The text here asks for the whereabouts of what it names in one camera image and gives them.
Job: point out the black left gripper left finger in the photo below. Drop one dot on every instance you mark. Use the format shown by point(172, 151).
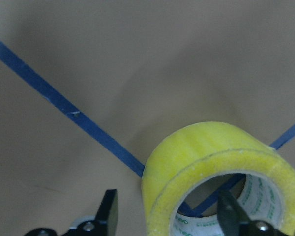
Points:
point(106, 219)

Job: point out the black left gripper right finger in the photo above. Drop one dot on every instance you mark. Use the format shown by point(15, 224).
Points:
point(232, 219)

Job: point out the yellow tape roll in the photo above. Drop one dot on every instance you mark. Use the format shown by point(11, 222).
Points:
point(199, 152)

